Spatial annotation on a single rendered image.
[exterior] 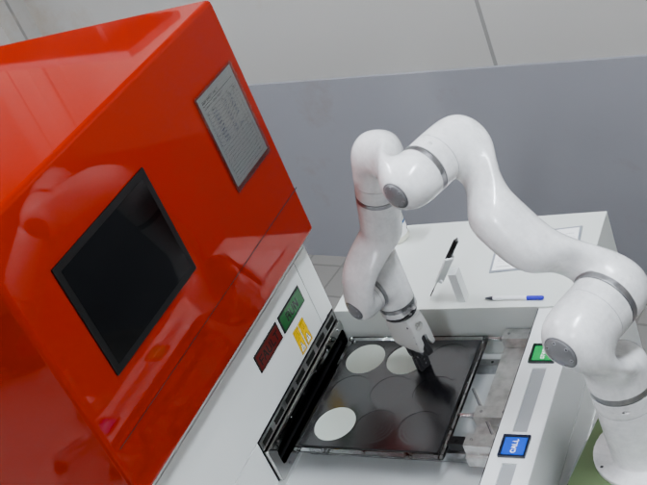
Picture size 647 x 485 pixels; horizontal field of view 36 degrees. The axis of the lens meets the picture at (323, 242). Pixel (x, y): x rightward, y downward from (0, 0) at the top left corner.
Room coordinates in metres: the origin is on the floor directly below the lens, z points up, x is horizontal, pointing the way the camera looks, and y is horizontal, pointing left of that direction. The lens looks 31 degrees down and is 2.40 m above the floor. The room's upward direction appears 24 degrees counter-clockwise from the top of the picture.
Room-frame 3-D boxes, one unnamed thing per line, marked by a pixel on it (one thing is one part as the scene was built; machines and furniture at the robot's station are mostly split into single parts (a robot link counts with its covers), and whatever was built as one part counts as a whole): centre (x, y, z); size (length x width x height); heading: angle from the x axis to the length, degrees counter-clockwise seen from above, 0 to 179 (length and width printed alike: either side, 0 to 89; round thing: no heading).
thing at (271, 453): (1.91, 0.18, 0.89); 0.44 x 0.02 x 0.10; 144
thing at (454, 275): (1.93, -0.23, 1.03); 0.06 x 0.04 x 0.13; 54
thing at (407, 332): (1.83, -0.09, 1.03); 0.10 x 0.07 x 0.11; 28
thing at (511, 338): (1.79, -0.32, 0.89); 0.08 x 0.03 x 0.03; 54
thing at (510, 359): (1.65, -0.23, 0.87); 0.36 x 0.08 x 0.03; 144
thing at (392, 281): (1.83, -0.09, 1.17); 0.09 x 0.08 x 0.13; 122
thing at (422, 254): (2.05, -0.31, 0.89); 0.62 x 0.35 x 0.14; 54
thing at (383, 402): (1.79, 0.00, 0.90); 0.34 x 0.34 x 0.01; 54
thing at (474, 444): (1.53, -0.13, 0.89); 0.08 x 0.03 x 0.03; 54
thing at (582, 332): (1.34, -0.36, 1.18); 0.19 x 0.12 x 0.24; 122
